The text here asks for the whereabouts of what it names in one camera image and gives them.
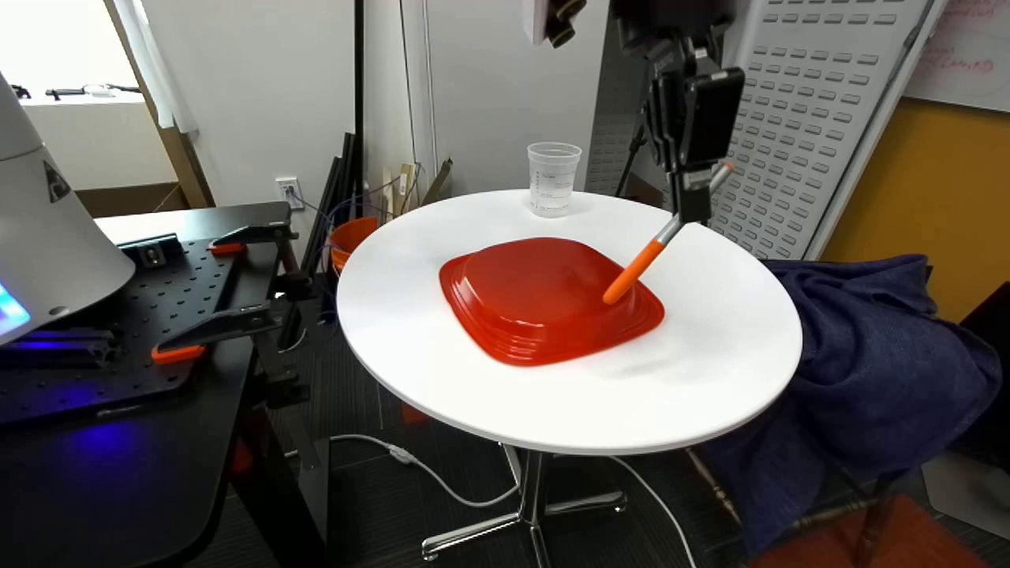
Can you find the white wall outlet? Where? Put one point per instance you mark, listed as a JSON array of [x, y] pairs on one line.
[[287, 187]]

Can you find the wall whiteboard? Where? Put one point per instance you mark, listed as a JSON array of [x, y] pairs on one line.
[[973, 51]]

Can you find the red square plate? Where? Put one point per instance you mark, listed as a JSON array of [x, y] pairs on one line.
[[537, 305]]

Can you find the round white table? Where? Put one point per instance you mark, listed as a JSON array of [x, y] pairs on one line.
[[696, 352]]

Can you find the orange and grey pen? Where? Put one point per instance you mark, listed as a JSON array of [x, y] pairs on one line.
[[635, 272]]

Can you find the black tripod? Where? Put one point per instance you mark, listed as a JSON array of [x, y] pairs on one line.
[[635, 159]]

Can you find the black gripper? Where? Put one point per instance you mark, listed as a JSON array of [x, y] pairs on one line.
[[697, 110]]

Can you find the black breadboard bench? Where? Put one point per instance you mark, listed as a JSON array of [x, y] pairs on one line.
[[104, 474]]

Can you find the orange bucket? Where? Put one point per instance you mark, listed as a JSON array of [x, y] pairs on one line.
[[349, 241]]

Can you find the clear plastic cup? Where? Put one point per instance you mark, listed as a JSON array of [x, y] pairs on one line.
[[554, 183]]

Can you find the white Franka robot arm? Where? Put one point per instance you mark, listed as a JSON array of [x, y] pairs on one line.
[[672, 16]]

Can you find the dark blue cloth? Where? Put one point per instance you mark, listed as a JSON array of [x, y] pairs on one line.
[[872, 356]]

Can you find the wooden sticks bundle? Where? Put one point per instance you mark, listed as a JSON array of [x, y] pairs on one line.
[[397, 191]]

